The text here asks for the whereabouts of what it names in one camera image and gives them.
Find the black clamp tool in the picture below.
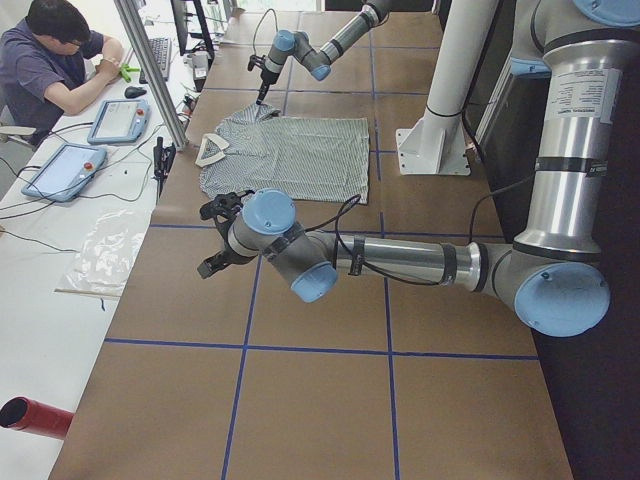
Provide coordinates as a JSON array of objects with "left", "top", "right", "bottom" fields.
[{"left": 153, "top": 136, "right": 176, "bottom": 202}]

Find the black keyboard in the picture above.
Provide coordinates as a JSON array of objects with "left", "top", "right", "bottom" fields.
[{"left": 148, "top": 37, "right": 172, "bottom": 81}]

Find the black monitor stand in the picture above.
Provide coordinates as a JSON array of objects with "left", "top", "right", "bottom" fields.
[{"left": 169, "top": 0, "right": 217, "bottom": 57}]

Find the blue white striped polo shirt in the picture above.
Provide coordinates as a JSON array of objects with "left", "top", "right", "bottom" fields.
[{"left": 197, "top": 104, "right": 369, "bottom": 204}]

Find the seated person in blue shirt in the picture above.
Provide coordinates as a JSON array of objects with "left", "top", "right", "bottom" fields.
[{"left": 1, "top": 0, "right": 124, "bottom": 146}]

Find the red cylinder tube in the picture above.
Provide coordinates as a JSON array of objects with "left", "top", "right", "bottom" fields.
[{"left": 1, "top": 397, "right": 74, "bottom": 440}]

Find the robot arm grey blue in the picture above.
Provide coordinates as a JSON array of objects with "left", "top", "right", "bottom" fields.
[
  {"left": 247, "top": 0, "right": 392, "bottom": 105},
  {"left": 197, "top": 1, "right": 639, "bottom": 337}
]

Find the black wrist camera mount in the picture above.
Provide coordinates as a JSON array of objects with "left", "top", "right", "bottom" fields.
[
  {"left": 199, "top": 190, "right": 255, "bottom": 221},
  {"left": 247, "top": 54, "right": 266, "bottom": 71}
]

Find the blue teach pendant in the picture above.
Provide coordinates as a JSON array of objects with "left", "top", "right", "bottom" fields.
[
  {"left": 21, "top": 143, "right": 107, "bottom": 202},
  {"left": 87, "top": 98, "right": 150, "bottom": 145}
]

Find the near blue teach pendant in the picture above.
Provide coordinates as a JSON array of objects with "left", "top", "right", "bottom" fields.
[{"left": 21, "top": 143, "right": 107, "bottom": 202}]

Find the aluminium frame post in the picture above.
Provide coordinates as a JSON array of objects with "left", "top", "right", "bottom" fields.
[{"left": 114, "top": 0, "right": 188, "bottom": 151}]

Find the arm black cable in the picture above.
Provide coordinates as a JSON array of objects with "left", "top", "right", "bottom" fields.
[
  {"left": 331, "top": 193, "right": 446, "bottom": 287},
  {"left": 252, "top": 7, "right": 279, "bottom": 57}
]

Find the black computer mouse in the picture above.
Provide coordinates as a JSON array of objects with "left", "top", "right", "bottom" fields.
[{"left": 124, "top": 86, "right": 147, "bottom": 99}]

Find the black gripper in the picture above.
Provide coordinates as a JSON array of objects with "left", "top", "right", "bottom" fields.
[
  {"left": 197, "top": 246, "right": 240, "bottom": 278},
  {"left": 256, "top": 72, "right": 274, "bottom": 104}
]

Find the clear plastic bag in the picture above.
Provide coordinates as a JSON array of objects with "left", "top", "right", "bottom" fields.
[{"left": 55, "top": 208, "right": 150, "bottom": 298}]

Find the white camera post with base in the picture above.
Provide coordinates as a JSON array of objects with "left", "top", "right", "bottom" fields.
[{"left": 396, "top": 0, "right": 499, "bottom": 176}]

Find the green plastic tool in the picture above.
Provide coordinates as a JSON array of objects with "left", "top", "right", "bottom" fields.
[{"left": 119, "top": 63, "right": 140, "bottom": 83}]

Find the far blue teach pendant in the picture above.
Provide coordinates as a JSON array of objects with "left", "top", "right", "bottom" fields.
[{"left": 87, "top": 98, "right": 150, "bottom": 145}]

